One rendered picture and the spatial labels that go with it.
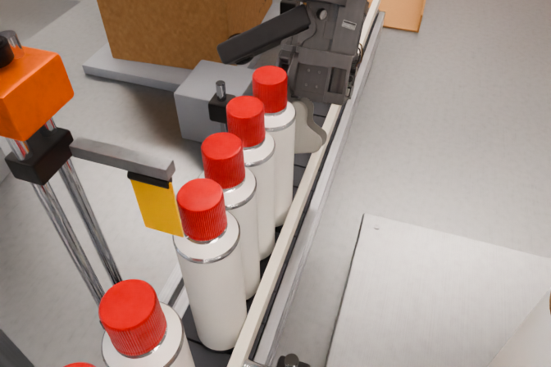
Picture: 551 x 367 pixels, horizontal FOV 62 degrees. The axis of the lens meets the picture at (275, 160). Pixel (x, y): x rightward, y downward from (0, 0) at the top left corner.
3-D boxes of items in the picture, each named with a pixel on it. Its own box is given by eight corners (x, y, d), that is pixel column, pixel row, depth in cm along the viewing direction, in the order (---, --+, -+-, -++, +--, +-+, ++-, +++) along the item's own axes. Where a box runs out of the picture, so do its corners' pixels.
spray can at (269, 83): (285, 234, 55) (289, 94, 41) (244, 224, 56) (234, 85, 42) (296, 202, 59) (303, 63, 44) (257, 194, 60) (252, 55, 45)
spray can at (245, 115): (263, 271, 51) (258, 132, 37) (222, 255, 53) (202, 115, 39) (282, 237, 55) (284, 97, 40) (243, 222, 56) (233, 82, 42)
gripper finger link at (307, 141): (311, 188, 52) (326, 107, 50) (262, 175, 54) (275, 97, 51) (316, 180, 55) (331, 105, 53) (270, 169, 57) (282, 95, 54)
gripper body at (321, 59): (341, 112, 49) (365, -7, 46) (265, 97, 51) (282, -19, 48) (349, 104, 56) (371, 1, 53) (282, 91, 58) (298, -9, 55)
